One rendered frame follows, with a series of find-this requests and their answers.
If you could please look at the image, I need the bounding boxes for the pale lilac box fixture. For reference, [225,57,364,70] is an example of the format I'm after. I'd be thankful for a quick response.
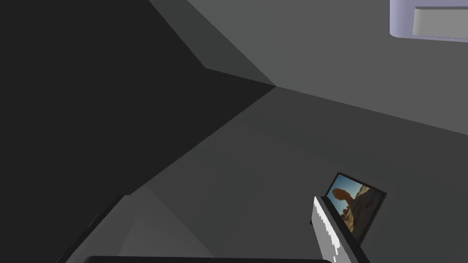
[389,0,468,43]

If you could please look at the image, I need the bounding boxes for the black-framed desert rock picture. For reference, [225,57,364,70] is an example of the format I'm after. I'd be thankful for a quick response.
[324,171,388,246]

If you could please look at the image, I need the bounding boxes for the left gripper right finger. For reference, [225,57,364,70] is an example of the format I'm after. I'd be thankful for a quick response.
[310,195,371,263]

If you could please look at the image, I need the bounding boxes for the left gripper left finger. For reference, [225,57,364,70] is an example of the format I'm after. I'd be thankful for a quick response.
[54,195,137,263]

